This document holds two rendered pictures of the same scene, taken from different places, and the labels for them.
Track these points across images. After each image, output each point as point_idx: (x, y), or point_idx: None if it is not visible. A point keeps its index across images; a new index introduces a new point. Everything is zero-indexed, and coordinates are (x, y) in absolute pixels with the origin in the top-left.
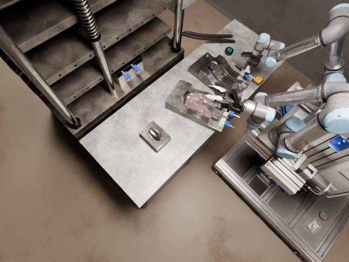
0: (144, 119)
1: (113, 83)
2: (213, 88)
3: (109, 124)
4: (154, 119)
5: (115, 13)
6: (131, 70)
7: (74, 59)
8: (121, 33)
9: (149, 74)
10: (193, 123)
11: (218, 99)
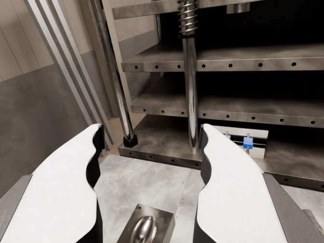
0: (175, 204)
1: (195, 131)
2: (205, 145)
3: (143, 168)
4: (185, 221)
5: (263, 48)
6: (236, 138)
7: (160, 60)
8: (241, 61)
9: (265, 168)
10: None
11: (31, 212)
